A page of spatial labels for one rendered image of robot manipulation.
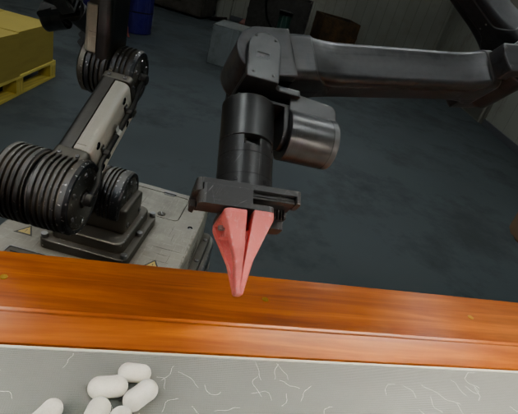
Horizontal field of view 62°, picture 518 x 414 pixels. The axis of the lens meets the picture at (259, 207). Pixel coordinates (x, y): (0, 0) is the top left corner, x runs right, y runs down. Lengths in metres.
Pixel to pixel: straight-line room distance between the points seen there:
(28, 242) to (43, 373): 0.63
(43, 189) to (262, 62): 0.40
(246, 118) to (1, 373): 0.34
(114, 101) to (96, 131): 0.07
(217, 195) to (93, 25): 0.58
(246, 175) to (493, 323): 0.46
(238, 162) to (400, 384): 0.33
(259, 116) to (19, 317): 0.32
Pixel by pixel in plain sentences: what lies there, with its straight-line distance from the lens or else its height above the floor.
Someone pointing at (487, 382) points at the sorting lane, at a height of 0.74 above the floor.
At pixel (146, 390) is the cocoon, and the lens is 0.46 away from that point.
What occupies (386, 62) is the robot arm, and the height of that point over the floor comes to 1.06.
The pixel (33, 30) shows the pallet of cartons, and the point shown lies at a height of 0.39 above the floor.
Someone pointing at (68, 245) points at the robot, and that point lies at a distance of 1.05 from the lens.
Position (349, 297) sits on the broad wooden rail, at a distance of 0.63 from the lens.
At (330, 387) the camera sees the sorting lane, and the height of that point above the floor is 0.74.
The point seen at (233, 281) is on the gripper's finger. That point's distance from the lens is 0.40.
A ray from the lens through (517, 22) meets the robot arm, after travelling 0.78.
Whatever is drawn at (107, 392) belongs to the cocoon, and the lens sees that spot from 0.46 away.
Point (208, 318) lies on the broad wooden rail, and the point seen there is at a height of 0.76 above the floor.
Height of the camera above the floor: 1.13
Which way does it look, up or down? 28 degrees down
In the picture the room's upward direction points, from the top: 16 degrees clockwise
